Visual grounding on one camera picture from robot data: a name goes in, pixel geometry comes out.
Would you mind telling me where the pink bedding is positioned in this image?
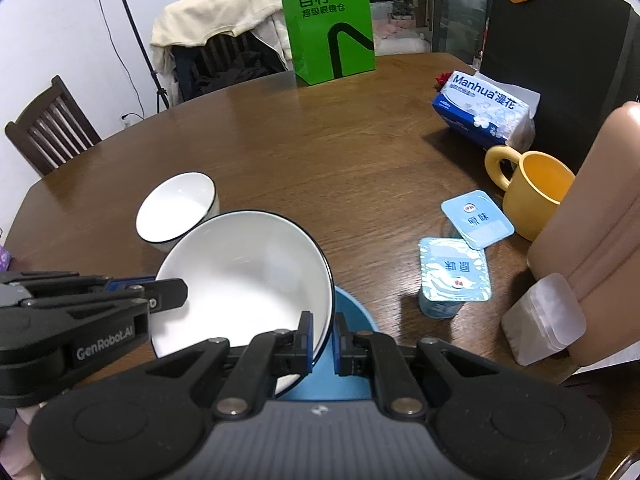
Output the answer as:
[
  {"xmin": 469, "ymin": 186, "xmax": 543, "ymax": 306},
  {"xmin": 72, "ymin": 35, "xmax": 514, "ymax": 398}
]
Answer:
[{"xmin": 370, "ymin": 2, "xmax": 431, "ymax": 56}]

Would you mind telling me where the green paper bag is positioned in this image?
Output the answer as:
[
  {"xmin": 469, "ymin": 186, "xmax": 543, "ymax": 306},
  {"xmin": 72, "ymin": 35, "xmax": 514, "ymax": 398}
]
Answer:
[{"xmin": 276, "ymin": 0, "xmax": 377, "ymax": 86}]

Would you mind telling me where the clear plastic container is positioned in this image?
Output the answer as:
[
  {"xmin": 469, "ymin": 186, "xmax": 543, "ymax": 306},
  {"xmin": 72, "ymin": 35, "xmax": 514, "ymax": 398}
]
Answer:
[{"xmin": 501, "ymin": 272, "xmax": 587, "ymax": 367}]

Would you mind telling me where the blue white tissue pack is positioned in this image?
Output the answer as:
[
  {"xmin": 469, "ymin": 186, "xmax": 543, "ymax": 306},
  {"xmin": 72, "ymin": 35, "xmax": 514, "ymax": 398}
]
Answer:
[{"xmin": 431, "ymin": 70, "xmax": 542, "ymax": 151}]

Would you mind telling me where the light blue yogurt cup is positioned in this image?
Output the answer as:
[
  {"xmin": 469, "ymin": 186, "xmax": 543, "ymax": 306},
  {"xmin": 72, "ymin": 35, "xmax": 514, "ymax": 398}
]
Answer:
[
  {"xmin": 440, "ymin": 190, "xmax": 516, "ymax": 251},
  {"xmin": 417, "ymin": 236, "xmax": 493, "ymax": 320}
]

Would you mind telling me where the chair draped with clothes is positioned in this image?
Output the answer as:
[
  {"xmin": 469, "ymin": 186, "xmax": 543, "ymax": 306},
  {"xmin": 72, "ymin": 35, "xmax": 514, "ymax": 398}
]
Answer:
[{"xmin": 150, "ymin": 0, "xmax": 296, "ymax": 106}]

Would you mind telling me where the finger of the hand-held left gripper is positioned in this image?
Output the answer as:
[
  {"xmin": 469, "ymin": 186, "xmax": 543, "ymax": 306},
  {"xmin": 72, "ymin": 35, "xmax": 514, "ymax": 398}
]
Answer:
[
  {"xmin": 0, "ymin": 271, "xmax": 151, "ymax": 306},
  {"xmin": 65, "ymin": 278, "xmax": 189, "ymax": 313}
]

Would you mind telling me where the person's left hand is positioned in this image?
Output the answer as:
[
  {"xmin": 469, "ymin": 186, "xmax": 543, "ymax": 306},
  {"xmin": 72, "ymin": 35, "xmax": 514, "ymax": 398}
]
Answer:
[{"xmin": 12, "ymin": 405, "xmax": 41, "ymax": 468}]

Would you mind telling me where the white bowl black rim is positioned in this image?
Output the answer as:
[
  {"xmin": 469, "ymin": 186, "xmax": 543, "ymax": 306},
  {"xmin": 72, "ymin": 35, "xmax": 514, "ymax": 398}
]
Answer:
[
  {"xmin": 136, "ymin": 172, "xmax": 221, "ymax": 254},
  {"xmin": 150, "ymin": 210, "xmax": 335, "ymax": 396}
]

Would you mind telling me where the white paper sheet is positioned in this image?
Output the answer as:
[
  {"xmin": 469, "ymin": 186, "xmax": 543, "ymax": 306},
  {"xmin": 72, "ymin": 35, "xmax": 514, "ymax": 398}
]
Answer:
[{"xmin": 557, "ymin": 350, "xmax": 640, "ymax": 386}]

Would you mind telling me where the dark clothing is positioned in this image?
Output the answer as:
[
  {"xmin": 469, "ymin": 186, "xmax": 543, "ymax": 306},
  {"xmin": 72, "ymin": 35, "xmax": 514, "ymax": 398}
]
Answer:
[{"xmin": 172, "ymin": 45, "xmax": 288, "ymax": 103}]

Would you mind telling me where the black framed glass sliding door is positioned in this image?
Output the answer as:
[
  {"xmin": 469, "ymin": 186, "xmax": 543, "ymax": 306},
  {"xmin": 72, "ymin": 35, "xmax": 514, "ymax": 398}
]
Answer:
[{"xmin": 187, "ymin": 0, "xmax": 493, "ymax": 68}]

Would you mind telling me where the black paper bag orange tag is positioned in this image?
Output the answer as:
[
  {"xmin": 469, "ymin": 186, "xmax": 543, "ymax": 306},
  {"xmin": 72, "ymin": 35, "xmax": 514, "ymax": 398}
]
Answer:
[{"xmin": 479, "ymin": 0, "xmax": 640, "ymax": 176}]

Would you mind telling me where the blue bowl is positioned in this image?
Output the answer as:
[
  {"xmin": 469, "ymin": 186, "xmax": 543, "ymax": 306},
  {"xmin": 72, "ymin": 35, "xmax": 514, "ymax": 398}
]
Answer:
[{"xmin": 277, "ymin": 285, "xmax": 378, "ymax": 402}]

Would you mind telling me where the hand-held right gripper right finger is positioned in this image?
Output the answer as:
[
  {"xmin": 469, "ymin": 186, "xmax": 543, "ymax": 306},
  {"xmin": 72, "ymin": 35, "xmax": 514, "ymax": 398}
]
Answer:
[{"xmin": 334, "ymin": 312, "xmax": 501, "ymax": 417}]

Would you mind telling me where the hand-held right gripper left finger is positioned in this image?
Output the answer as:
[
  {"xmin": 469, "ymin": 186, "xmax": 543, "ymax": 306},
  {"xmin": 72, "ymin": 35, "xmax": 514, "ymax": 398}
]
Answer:
[{"xmin": 145, "ymin": 311, "xmax": 313, "ymax": 418}]

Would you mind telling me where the yellow mug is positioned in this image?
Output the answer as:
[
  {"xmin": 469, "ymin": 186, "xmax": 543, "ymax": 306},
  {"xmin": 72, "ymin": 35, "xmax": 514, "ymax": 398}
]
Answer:
[{"xmin": 484, "ymin": 145, "xmax": 577, "ymax": 242}]

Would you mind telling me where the pink brown pitcher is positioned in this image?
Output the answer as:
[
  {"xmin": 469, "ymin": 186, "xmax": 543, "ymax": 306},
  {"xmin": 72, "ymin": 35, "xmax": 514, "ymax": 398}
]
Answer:
[{"xmin": 527, "ymin": 101, "xmax": 640, "ymax": 368}]

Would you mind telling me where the studio light on tripod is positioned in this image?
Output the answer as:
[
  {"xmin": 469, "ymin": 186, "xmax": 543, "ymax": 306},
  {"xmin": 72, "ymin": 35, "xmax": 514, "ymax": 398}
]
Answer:
[{"xmin": 107, "ymin": 0, "xmax": 171, "ymax": 111}]

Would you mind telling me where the dark wooden chair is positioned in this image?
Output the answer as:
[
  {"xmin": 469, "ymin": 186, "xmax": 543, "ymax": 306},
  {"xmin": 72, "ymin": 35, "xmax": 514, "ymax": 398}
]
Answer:
[
  {"xmin": 192, "ymin": 32, "xmax": 286, "ymax": 96},
  {"xmin": 4, "ymin": 75, "xmax": 102, "ymax": 177}
]

